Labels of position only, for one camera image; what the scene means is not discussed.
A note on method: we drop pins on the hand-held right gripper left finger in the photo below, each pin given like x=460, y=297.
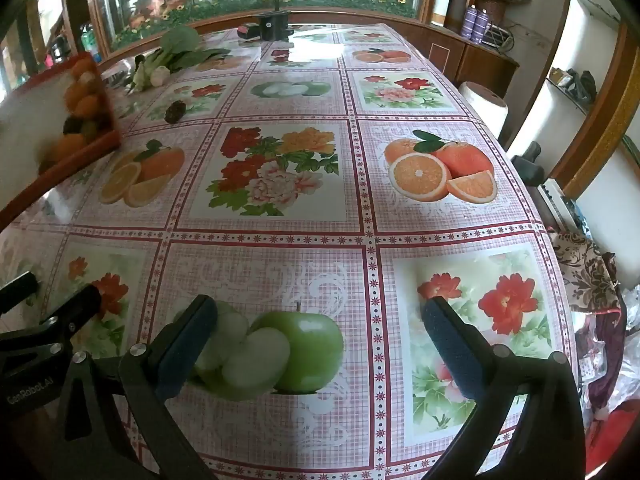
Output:
x=182, y=355

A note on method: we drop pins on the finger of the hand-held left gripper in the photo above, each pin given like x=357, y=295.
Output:
x=17, y=289
x=75, y=310

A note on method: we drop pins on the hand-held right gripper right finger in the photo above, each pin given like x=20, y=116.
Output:
x=452, y=350

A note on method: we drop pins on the red tray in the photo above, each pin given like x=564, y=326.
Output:
x=30, y=120

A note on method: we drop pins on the floral printed tablecloth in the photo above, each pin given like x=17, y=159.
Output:
x=360, y=260

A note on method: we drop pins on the brown patterned cloth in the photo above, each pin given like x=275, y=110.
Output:
x=585, y=270

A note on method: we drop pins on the green round fruit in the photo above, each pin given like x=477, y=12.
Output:
x=88, y=130

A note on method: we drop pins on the black chair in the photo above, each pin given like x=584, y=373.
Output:
x=530, y=162

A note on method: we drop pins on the garlic bulb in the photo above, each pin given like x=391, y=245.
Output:
x=159, y=76

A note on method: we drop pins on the white paper roll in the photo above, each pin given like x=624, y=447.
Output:
x=482, y=102

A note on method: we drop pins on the green plastic bottle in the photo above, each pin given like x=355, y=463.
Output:
x=90, y=37

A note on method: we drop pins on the green bok choy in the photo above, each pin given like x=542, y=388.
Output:
x=175, y=47

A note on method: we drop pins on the red and black battery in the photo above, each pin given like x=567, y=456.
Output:
x=247, y=32

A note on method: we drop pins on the black clamp device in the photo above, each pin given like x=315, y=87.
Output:
x=272, y=25

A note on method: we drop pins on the wicker basket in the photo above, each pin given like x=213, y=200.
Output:
x=495, y=7

